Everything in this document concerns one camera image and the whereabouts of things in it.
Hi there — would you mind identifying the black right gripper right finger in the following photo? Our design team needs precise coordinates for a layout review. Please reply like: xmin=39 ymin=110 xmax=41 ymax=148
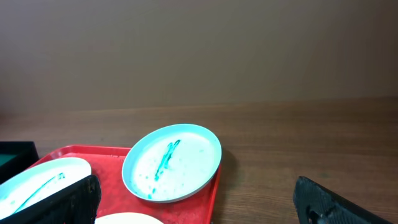
xmin=293 ymin=176 xmax=391 ymax=224

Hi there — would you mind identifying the red plastic tray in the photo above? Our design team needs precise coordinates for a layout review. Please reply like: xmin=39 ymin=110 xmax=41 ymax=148
xmin=34 ymin=145 xmax=221 ymax=224

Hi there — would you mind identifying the white plate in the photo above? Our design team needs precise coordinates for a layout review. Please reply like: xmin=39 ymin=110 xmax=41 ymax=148
xmin=1 ymin=157 xmax=91 ymax=219
xmin=95 ymin=212 xmax=163 ymax=224

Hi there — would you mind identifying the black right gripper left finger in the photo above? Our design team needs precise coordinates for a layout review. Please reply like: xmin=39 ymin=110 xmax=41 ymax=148
xmin=1 ymin=175 xmax=101 ymax=224

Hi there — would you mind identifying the white plate tray corner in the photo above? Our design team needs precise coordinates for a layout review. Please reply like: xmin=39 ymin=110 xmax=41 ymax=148
xmin=121 ymin=124 xmax=222 ymax=203

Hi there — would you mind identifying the black tray with green liquid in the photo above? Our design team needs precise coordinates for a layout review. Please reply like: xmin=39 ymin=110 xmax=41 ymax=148
xmin=0 ymin=141 xmax=39 ymax=183

